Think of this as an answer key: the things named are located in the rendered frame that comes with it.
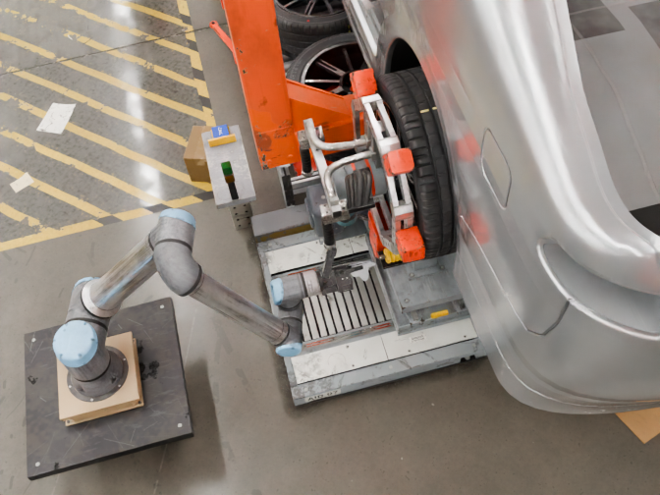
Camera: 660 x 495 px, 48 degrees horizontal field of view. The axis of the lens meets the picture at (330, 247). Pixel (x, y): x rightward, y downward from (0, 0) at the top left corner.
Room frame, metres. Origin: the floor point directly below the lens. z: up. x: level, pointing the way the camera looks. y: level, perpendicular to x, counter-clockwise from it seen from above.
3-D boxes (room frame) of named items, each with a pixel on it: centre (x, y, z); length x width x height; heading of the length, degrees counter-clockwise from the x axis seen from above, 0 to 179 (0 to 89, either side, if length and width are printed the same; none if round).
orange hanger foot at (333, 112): (2.16, -0.16, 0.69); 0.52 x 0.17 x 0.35; 98
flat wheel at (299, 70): (2.52, -0.21, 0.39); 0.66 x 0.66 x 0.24
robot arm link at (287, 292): (1.37, 0.16, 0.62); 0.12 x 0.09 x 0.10; 98
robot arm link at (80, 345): (1.28, 0.92, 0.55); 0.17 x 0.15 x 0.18; 174
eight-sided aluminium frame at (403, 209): (1.65, -0.21, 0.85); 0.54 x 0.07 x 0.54; 8
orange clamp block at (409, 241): (1.34, -0.26, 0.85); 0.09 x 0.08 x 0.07; 8
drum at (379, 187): (1.64, -0.14, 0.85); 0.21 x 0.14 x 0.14; 98
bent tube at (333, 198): (1.54, -0.10, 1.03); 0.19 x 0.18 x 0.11; 98
